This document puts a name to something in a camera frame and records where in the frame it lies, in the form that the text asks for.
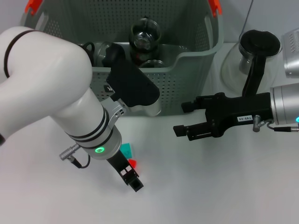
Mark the small orange-red toy brick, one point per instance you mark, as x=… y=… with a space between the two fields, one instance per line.
x=133 y=163

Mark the teal square toy brick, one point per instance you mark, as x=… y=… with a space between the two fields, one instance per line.
x=126 y=149

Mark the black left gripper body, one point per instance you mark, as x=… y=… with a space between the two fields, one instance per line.
x=119 y=162

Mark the grey-green perforated storage basket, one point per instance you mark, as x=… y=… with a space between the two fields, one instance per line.
x=182 y=81

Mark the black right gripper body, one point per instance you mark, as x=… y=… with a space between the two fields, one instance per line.
x=238 y=109

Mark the black clay teapot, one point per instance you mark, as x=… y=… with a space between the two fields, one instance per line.
x=88 y=46

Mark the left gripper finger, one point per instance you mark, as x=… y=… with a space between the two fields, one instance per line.
x=127 y=177
x=136 y=184

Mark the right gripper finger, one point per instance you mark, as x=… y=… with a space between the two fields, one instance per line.
x=196 y=133
x=189 y=107

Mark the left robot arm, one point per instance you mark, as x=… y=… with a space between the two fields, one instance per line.
x=46 y=81

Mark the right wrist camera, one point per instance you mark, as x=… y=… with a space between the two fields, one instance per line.
x=292 y=56

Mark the glass pitcher with black lid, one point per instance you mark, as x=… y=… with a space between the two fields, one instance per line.
x=259 y=42

